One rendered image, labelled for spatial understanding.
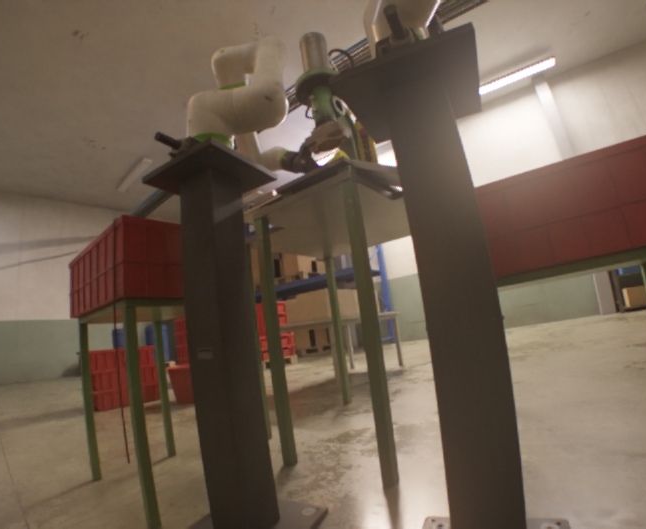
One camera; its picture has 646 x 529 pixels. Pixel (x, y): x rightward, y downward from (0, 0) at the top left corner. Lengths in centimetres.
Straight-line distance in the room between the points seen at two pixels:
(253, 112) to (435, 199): 57
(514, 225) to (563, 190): 13
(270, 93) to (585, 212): 80
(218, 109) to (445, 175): 63
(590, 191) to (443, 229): 40
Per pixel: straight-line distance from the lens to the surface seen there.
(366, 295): 96
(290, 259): 690
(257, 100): 94
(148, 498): 104
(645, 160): 87
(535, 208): 83
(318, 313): 259
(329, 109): 140
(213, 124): 95
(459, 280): 54
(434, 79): 67
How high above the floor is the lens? 48
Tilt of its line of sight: 10 degrees up
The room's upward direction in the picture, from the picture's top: 8 degrees counter-clockwise
